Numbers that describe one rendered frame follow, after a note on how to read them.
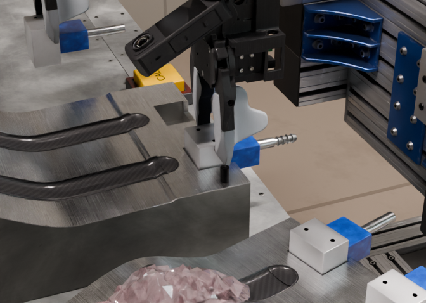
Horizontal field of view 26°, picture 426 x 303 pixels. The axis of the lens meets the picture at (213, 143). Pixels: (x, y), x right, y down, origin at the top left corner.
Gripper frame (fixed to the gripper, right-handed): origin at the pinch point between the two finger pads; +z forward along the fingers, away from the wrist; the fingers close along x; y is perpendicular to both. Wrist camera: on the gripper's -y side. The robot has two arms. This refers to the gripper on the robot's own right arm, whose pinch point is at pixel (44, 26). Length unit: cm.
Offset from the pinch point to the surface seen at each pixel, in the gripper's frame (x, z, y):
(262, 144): -29.7, 5.7, 18.4
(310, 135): 104, 96, 97
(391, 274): -55, 7, 21
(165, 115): -15.7, 7.6, 11.3
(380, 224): -44, 9, 26
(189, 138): -28.4, 3.7, 9.9
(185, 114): -16.6, 7.5, 13.6
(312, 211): 68, 95, 79
